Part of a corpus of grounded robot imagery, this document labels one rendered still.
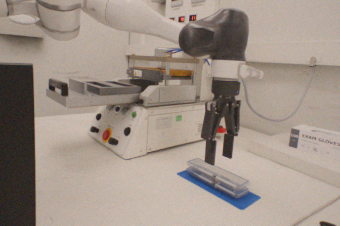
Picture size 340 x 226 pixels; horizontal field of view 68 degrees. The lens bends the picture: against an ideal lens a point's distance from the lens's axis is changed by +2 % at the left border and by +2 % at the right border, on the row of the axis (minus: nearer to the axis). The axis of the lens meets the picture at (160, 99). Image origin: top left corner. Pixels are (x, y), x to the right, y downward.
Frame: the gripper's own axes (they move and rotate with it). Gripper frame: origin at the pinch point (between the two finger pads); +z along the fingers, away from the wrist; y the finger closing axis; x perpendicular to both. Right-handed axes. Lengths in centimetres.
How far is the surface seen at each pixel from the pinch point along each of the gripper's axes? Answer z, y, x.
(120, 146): 6.8, 11.7, -33.6
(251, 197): 10.2, -2.2, 9.8
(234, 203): 10.2, 4.0, 8.6
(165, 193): 10.2, 15.3, -5.0
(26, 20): -47, 9, -172
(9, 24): -43, 18, -174
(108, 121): 1.4, 8.6, -48.3
